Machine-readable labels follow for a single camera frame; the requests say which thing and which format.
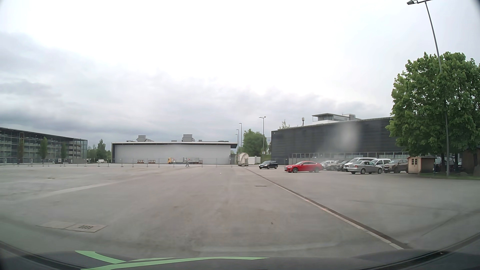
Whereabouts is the red car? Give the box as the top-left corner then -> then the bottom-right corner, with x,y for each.
284,161 -> 324,173

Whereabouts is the grass verge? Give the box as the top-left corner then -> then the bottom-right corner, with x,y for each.
418,172 -> 480,181

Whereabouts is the large green tree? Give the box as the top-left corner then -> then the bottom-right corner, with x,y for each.
386,52 -> 480,173

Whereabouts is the silver car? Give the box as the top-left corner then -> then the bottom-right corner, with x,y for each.
346,160 -> 383,175

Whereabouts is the small wooden hut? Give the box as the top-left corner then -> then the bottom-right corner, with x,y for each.
407,155 -> 436,175

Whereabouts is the row of posts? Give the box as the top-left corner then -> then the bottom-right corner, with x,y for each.
0,157 -> 233,168

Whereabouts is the row of slim trees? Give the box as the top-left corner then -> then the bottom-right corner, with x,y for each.
16,136 -> 69,164

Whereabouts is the glass-fronted multi-storey building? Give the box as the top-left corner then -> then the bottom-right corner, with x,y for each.
0,127 -> 88,164

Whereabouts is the group of trees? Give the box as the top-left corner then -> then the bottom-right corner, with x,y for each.
87,139 -> 112,163

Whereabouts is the car's own bonnet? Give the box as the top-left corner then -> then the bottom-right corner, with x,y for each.
0,233 -> 480,270

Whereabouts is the grey flat-roofed hall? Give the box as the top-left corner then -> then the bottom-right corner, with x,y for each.
111,134 -> 238,165

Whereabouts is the tall lamp post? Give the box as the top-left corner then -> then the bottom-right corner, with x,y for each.
407,0 -> 451,177

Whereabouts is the dark grey large building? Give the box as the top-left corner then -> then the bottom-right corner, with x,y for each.
271,113 -> 409,165

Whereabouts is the row of parked cars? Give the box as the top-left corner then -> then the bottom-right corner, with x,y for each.
320,157 -> 409,174

